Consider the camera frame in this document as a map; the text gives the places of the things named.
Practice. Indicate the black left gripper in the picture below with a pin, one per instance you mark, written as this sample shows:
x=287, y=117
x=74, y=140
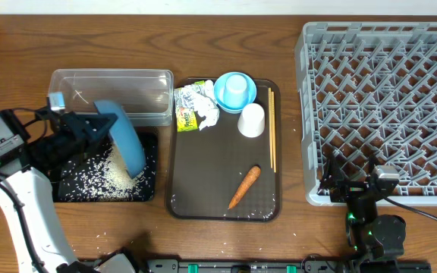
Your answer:
x=84, y=120

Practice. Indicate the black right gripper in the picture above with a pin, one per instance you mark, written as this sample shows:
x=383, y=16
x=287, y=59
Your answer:
x=349, y=189

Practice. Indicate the white rice pile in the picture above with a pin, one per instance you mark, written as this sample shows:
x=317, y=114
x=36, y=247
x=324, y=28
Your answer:
x=112, y=178

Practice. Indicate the foil snack wrapper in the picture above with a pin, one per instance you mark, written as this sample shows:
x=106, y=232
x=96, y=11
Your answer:
x=186, y=99

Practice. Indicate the orange carrot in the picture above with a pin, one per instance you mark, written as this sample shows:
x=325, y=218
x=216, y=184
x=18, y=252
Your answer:
x=248, y=181

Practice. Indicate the white tissue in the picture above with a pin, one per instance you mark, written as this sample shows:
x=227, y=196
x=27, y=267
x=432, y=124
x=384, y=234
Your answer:
x=207, y=107

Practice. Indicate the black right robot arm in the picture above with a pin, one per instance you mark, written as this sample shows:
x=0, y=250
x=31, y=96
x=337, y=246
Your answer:
x=378, y=240

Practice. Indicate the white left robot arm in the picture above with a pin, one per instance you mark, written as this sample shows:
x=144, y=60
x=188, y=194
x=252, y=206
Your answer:
x=26, y=168

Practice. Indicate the grey dishwasher rack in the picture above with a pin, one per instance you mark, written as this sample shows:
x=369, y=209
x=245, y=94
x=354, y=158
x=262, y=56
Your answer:
x=369, y=89

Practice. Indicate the black rectangular tray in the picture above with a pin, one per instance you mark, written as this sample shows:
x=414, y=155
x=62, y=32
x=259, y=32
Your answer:
x=148, y=189

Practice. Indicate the clear plastic bin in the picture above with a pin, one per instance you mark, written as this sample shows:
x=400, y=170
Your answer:
x=146, y=95

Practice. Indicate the white cup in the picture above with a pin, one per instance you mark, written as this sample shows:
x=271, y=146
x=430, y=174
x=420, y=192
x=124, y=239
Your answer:
x=251, y=123

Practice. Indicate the wooden chopstick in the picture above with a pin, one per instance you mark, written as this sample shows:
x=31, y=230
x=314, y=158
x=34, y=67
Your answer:
x=270, y=127
x=273, y=131

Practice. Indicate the light blue bowl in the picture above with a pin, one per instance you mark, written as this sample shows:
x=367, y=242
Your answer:
x=219, y=88

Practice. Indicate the light blue cup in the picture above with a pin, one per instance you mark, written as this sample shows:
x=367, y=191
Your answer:
x=235, y=94

